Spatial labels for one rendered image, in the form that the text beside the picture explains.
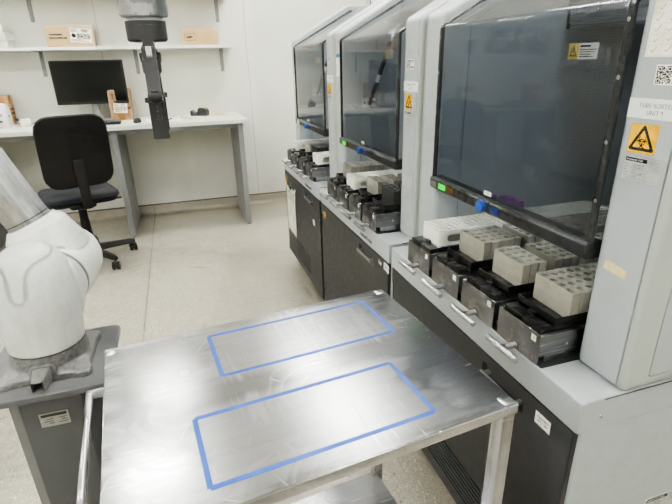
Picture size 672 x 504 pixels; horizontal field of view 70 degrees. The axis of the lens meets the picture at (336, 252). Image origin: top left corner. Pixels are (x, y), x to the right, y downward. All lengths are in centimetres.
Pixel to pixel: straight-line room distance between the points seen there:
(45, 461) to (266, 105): 391
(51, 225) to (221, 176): 358
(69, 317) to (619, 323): 110
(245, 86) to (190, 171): 94
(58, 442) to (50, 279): 38
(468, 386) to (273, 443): 33
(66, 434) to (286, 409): 64
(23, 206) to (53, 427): 51
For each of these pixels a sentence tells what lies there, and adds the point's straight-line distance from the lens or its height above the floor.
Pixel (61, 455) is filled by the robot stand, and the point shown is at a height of 51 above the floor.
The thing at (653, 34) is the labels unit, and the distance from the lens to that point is 95.
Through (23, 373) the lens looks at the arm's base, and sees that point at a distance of 123.
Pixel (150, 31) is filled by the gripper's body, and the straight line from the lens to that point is 104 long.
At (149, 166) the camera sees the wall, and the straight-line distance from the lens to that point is 477.
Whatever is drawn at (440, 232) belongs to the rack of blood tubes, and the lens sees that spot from 139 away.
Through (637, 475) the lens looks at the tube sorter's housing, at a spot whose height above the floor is 50.
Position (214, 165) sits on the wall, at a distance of 477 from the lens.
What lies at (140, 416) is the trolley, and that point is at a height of 82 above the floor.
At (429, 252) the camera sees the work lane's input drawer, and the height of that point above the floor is 81.
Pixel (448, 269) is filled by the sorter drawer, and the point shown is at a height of 80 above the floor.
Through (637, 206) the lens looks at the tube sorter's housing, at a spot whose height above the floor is 108.
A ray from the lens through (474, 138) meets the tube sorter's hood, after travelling 128.
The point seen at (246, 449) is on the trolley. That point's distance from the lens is 74.
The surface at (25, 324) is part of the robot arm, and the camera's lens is 116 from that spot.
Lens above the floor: 132
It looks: 22 degrees down
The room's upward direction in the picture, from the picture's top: 1 degrees counter-clockwise
